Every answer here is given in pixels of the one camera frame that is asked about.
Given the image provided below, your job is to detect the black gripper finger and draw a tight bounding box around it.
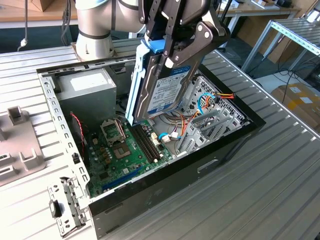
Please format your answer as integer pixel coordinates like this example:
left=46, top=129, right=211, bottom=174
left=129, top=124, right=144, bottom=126
left=161, top=9, right=231, bottom=69
left=143, top=0, right=163, bottom=40

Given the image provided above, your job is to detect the hard disk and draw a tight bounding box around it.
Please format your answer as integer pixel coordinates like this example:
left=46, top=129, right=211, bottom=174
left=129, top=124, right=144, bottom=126
left=124, top=37, right=201, bottom=126

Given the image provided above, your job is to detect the metal disk bay cage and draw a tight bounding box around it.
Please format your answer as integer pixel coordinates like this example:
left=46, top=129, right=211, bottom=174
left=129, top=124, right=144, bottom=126
left=174, top=76, right=252, bottom=158

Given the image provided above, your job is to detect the long wooden desk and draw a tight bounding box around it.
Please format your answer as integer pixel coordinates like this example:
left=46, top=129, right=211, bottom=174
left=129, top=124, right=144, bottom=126
left=214, top=0, right=303, bottom=48

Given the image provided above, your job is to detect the grey power supply unit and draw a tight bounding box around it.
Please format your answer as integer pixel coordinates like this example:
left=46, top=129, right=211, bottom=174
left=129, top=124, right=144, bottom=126
left=56, top=67, right=118, bottom=126

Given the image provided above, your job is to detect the large cardboard box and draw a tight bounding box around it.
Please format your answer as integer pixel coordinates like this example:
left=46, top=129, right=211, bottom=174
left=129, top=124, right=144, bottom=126
left=271, top=83, right=320, bottom=131

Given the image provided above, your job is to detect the small cardboard box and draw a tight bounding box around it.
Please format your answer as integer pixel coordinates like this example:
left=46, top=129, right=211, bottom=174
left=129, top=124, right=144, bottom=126
left=29, top=0, right=55, bottom=12

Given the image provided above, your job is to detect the metal socket cover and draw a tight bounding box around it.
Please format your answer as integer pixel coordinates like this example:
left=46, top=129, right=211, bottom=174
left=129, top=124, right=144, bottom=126
left=99, top=119, right=126, bottom=146

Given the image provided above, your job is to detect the thin locking lever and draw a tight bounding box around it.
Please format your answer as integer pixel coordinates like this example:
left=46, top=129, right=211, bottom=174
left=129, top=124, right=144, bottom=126
left=117, top=119, right=126, bottom=141

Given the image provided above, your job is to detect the black RAM slot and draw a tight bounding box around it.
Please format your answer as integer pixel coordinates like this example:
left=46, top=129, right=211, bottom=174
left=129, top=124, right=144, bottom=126
left=129, top=124, right=152, bottom=164
left=141, top=122, right=162, bottom=160
left=133, top=124, right=155, bottom=163
left=137, top=123, right=159, bottom=161

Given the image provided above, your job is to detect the CPU socket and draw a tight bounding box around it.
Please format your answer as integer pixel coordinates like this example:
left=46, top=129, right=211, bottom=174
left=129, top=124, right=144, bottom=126
left=111, top=142, right=133, bottom=161

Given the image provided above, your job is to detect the black open PC case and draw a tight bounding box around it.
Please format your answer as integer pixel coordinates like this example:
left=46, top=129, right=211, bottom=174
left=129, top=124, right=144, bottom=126
left=36, top=46, right=267, bottom=240

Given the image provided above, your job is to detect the green motherboard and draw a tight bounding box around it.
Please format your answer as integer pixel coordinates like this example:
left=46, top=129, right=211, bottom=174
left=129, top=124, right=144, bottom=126
left=83, top=116, right=176, bottom=199

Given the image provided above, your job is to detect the blue expansion slot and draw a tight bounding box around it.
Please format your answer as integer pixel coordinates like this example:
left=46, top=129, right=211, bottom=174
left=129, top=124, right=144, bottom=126
left=101, top=166, right=144, bottom=191

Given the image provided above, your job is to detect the grey parts rack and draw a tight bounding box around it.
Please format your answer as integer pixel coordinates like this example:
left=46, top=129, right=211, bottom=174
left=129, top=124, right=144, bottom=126
left=0, top=106, right=48, bottom=188

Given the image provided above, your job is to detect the blue data wire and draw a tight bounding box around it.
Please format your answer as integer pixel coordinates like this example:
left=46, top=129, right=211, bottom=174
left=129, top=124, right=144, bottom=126
left=158, top=131, right=180, bottom=144
left=196, top=92, right=216, bottom=116

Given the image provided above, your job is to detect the orange red wire bundle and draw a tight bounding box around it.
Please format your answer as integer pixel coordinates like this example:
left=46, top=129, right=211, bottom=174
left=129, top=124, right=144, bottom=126
left=159, top=109, right=201, bottom=137

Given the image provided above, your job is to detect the grey cable with white plug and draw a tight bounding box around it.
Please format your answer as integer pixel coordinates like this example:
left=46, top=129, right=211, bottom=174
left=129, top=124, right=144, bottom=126
left=16, top=0, right=29, bottom=52

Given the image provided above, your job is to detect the red black fan wire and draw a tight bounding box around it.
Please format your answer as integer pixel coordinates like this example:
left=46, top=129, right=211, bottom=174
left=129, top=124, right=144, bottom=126
left=69, top=111, right=89, bottom=153

